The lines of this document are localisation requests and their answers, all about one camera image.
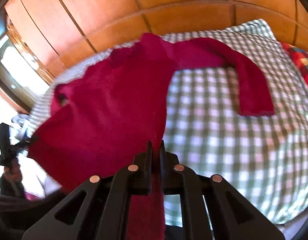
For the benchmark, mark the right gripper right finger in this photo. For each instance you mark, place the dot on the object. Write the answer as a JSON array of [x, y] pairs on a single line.
[[211, 208]]

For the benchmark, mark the green checked bed cover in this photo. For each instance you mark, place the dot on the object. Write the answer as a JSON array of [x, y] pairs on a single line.
[[264, 157]]

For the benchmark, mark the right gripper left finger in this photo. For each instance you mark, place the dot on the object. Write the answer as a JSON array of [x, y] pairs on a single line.
[[97, 209]]

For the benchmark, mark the multicolour checked pillow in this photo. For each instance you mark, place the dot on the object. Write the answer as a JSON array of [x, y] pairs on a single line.
[[299, 58]]

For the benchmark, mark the dark red sweater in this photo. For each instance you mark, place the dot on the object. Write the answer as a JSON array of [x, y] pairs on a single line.
[[100, 122]]

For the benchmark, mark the wooden wardrobe wall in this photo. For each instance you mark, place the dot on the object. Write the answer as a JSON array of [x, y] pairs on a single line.
[[61, 33]]

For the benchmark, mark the person's left hand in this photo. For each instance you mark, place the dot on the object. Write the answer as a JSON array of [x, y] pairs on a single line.
[[13, 178]]

